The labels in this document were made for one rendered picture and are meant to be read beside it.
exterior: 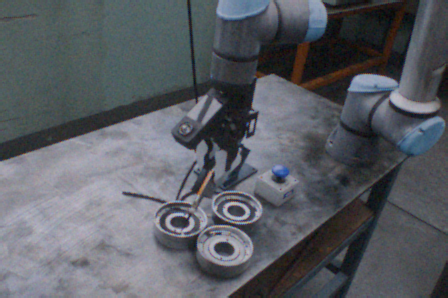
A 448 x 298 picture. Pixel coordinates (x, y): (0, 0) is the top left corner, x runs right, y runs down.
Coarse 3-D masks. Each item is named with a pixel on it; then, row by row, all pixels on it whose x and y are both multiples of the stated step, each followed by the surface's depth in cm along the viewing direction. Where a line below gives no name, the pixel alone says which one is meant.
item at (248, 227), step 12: (228, 192) 97; (240, 192) 98; (216, 204) 95; (228, 204) 95; (240, 204) 96; (252, 204) 97; (216, 216) 91; (228, 216) 92; (240, 216) 97; (240, 228) 90; (252, 228) 91
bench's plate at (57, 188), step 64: (128, 128) 122; (256, 128) 132; (320, 128) 137; (0, 192) 93; (64, 192) 96; (320, 192) 109; (0, 256) 79; (64, 256) 81; (128, 256) 83; (192, 256) 85; (256, 256) 88
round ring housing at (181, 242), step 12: (168, 204) 91; (180, 204) 93; (156, 216) 89; (168, 216) 90; (180, 216) 90; (204, 216) 90; (156, 228) 86; (204, 228) 87; (168, 240) 85; (180, 240) 84; (192, 240) 85
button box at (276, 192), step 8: (264, 176) 103; (272, 176) 103; (288, 176) 105; (256, 184) 104; (264, 184) 102; (272, 184) 101; (280, 184) 102; (288, 184) 102; (296, 184) 103; (256, 192) 105; (264, 192) 103; (272, 192) 101; (280, 192) 99; (288, 192) 102; (272, 200) 102; (280, 200) 101
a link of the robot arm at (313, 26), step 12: (276, 0) 71; (288, 0) 72; (300, 0) 73; (312, 0) 74; (288, 12) 71; (300, 12) 72; (312, 12) 73; (324, 12) 74; (288, 24) 71; (300, 24) 72; (312, 24) 73; (324, 24) 75; (276, 36) 71; (288, 36) 72; (300, 36) 74; (312, 36) 75
